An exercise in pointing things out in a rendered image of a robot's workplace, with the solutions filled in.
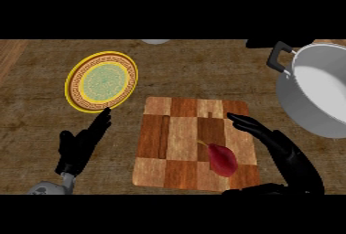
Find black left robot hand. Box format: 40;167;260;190
55;107;113;177

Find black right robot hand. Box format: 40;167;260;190
222;112;326;196

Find checkered wooden cutting board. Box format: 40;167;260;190
132;96;262;192

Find yellow patterned plate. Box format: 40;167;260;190
64;50;139;114

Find pale grey object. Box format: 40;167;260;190
141;39;172;46

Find grey pot with black handle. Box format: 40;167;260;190
266;40;346;139

